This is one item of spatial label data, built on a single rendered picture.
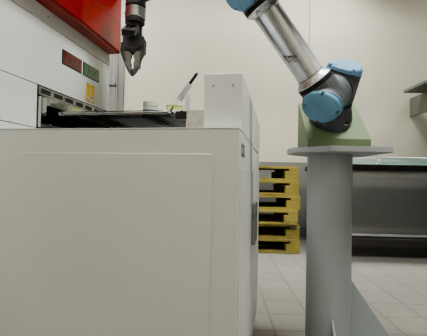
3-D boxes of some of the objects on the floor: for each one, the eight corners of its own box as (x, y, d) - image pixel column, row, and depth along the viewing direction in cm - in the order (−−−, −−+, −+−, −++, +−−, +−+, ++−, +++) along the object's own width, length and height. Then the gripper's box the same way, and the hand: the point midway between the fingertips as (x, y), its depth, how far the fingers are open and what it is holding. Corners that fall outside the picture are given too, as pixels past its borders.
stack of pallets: (178, 252, 325) (180, 163, 327) (186, 237, 405) (187, 166, 407) (302, 255, 324) (304, 166, 326) (286, 239, 403) (287, 168, 405)
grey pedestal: (395, 345, 150) (397, 155, 152) (467, 415, 106) (469, 146, 108) (276, 342, 151) (279, 153, 153) (300, 410, 107) (303, 143, 109)
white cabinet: (-20, 461, 86) (-9, 129, 88) (134, 312, 181) (138, 154, 183) (240, 510, 75) (246, 129, 77) (259, 324, 170) (262, 155, 172)
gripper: (149, 26, 136) (147, 81, 136) (126, 25, 136) (124, 80, 136) (145, 17, 128) (143, 75, 128) (120, 15, 128) (118, 73, 127)
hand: (132, 71), depth 129 cm, fingers closed
